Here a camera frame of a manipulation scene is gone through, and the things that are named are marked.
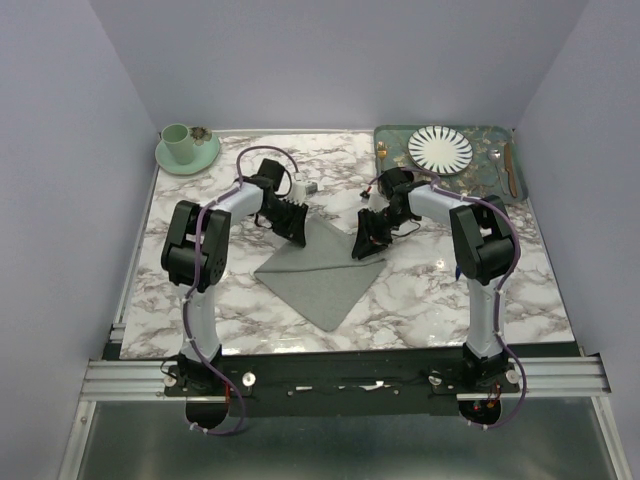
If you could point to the white blue striped plate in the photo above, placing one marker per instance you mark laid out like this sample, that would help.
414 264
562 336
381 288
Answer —
440 149

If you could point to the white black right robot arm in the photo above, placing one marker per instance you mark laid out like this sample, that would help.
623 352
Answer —
486 249

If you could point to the grey woven cloth napkin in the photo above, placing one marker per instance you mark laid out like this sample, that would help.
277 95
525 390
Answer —
320 281

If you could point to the silver spoon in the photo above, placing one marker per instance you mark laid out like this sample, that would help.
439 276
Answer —
495 156

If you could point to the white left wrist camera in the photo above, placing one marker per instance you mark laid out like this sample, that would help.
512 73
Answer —
302 188

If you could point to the brown wooden knife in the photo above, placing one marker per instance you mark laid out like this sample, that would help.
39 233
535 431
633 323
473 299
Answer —
510 170

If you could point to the aluminium extrusion rail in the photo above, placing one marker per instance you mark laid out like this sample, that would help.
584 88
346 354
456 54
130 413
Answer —
129 381

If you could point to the mint green floral plate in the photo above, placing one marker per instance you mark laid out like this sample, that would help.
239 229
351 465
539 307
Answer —
206 149

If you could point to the gold fork green handle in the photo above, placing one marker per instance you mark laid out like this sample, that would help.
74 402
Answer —
381 154

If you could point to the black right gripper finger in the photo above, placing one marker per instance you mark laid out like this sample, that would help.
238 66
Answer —
377 243
364 245

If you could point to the black metal base frame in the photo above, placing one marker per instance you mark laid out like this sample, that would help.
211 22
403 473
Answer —
355 383

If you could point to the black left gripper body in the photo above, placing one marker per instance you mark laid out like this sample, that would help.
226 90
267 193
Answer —
280 214

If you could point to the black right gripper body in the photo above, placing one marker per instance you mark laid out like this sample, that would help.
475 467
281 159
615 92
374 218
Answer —
387 221

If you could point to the mint green cup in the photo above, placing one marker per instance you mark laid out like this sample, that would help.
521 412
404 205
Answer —
176 137

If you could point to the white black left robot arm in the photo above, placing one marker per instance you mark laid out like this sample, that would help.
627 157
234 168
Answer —
196 246

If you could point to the teal floral serving tray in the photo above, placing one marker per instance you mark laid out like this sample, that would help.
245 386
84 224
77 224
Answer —
479 178

